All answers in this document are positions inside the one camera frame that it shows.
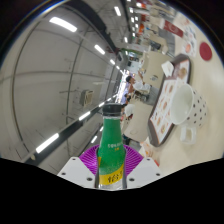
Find crumpled food wrapper bag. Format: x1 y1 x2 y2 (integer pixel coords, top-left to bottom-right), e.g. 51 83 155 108
139 137 160 167

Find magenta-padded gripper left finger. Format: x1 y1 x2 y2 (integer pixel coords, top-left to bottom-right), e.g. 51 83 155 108
57 143 101 189

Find red paper cup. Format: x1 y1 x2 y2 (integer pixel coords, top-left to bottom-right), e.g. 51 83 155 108
159 18 185 38

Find person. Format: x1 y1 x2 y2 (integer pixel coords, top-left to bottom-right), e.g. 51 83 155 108
123 103 136 121
125 74 152 101

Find white paper napkin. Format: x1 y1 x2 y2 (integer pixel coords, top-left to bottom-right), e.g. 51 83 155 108
161 60 175 78

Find ceiling air conditioner unit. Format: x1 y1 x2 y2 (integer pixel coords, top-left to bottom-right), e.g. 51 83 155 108
79 89 95 108

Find ceiling strip lights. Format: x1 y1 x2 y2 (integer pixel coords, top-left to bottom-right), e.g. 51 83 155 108
34 4 148 154

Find white polka-dot mug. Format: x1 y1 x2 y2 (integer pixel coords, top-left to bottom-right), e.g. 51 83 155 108
170 83 208 145

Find green-labelled clear drink bottle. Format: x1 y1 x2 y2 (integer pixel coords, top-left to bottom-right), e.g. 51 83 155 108
97 103 127 191

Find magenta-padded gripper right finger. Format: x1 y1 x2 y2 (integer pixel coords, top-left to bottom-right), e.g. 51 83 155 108
123 143 164 189

